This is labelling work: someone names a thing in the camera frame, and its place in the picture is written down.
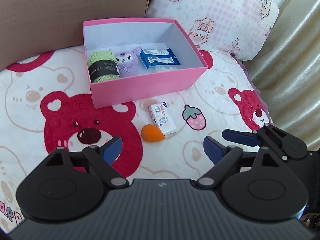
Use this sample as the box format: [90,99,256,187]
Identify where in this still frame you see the orange makeup sponge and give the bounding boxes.
[140,124,165,142]

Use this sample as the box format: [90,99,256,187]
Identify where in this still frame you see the white tissue pack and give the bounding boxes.
[149,101,176,135]

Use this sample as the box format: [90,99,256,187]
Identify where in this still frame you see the brown embroidered pillow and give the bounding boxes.
[1,0,149,71]

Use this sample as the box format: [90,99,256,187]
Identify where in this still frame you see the green yarn ball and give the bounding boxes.
[87,49,120,83]

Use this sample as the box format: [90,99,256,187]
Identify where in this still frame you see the pink cardboard box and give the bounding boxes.
[83,18,208,108]

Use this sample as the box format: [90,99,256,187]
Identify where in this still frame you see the purple plush toy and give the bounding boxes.
[115,47,141,78]

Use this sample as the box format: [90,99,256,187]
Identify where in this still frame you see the gold bed skirt fabric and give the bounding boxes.
[245,0,319,150]

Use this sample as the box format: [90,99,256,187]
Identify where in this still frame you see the red bear blanket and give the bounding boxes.
[1,46,271,232]

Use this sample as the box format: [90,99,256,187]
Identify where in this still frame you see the blue wipes packet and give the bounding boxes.
[140,48,180,69]

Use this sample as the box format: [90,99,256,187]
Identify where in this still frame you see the pink checkered pillow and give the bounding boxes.
[146,0,279,61]

